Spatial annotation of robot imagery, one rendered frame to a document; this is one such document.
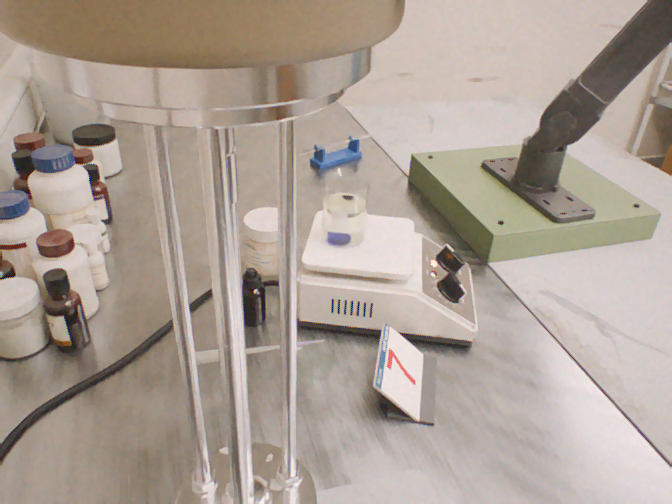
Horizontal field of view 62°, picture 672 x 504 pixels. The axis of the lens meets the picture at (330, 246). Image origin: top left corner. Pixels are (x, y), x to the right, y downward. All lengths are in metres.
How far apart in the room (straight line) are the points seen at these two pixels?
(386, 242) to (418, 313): 0.09
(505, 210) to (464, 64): 1.58
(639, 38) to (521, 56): 1.70
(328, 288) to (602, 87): 0.45
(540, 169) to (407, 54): 1.45
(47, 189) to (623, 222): 0.77
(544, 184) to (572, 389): 0.34
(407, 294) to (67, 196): 0.44
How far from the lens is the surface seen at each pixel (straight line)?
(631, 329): 0.75
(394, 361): 0.57
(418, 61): 2.28
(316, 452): 0.53
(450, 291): 0.63
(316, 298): 0.61
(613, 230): 0.89
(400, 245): 0.63
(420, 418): 0.56
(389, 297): 0.60
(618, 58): 0.82
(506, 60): 2.47
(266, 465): 0.31
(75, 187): 0.78
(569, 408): 0.62
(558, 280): 0.79
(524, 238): 0.80
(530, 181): 0.87
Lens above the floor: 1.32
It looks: 33 degrees down
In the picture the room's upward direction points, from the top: 2 degrees clockwise
